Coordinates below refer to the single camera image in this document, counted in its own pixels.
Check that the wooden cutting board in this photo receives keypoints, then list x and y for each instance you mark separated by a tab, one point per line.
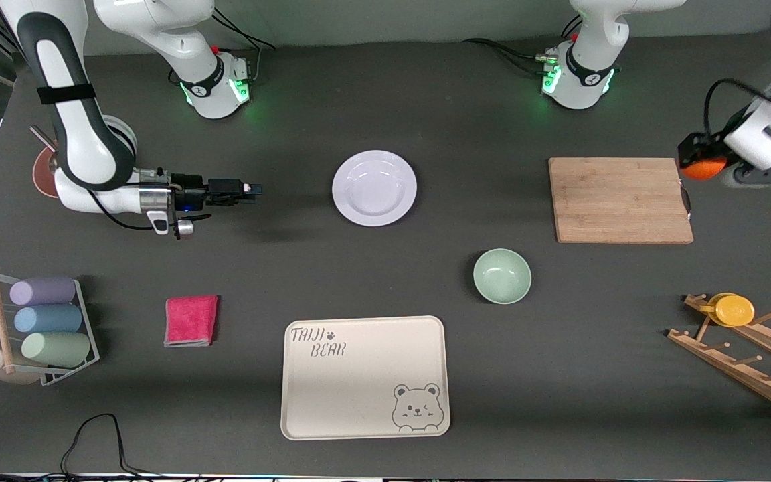
620	201

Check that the orange fruit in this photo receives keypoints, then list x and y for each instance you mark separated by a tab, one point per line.
705	169

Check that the pink folded cloth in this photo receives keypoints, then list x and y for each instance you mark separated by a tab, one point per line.
190	320

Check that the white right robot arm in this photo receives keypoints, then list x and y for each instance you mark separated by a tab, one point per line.
71	134

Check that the green cup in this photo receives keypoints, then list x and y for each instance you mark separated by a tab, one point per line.
57	349

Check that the blue cup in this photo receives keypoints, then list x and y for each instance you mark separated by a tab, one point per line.
49	318

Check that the cream bear print tray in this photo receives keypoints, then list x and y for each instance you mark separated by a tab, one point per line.
359	388

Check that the white round plate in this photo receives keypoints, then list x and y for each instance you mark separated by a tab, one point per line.
374	187

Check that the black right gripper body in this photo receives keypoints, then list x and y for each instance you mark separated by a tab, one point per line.
188	189

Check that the wooden peg drying rack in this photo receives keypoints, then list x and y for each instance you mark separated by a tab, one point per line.
747	365

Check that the metal ladle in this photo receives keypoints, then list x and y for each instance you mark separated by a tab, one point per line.
41	136

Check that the yellow cup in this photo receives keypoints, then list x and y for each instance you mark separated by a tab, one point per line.
733	310

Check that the pink bowl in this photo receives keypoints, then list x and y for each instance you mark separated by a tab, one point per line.
43	177

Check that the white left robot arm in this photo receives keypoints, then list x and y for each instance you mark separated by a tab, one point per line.
593	40

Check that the pale green bowl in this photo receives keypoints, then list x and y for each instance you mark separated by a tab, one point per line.
502	276

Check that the purple cup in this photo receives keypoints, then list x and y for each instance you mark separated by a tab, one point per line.
44	291

